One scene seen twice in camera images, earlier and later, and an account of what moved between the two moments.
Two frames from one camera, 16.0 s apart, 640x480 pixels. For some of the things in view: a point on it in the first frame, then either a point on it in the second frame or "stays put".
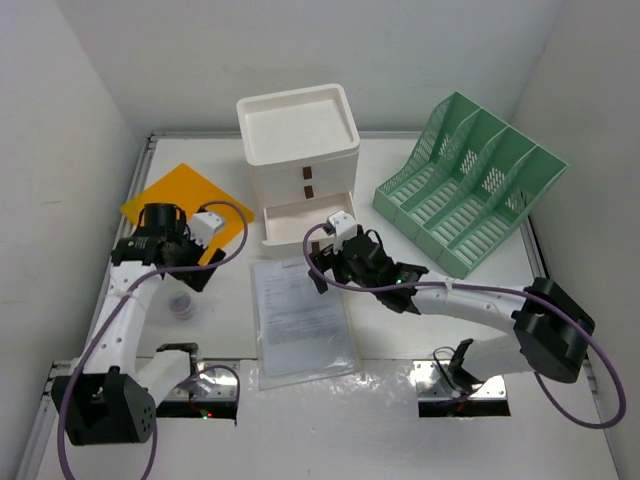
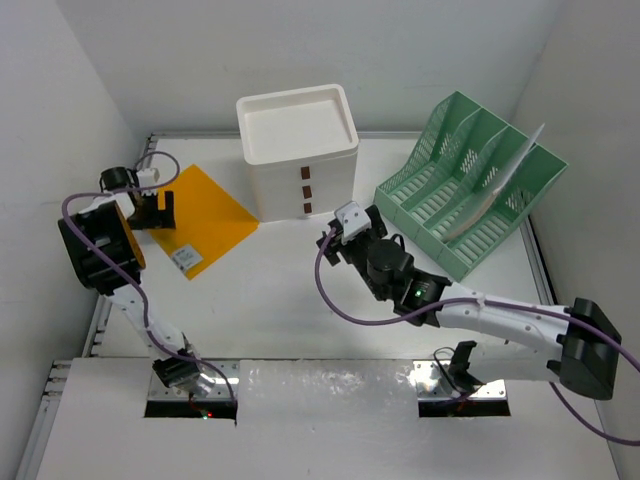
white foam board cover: x=362 y=427 stays put
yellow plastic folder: x=182 y=186 stays put
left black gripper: x=182 y=233 to x=159 y=220
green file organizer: x=466 y=184 stays put
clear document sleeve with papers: x=301 y=336 to x=482 y=205
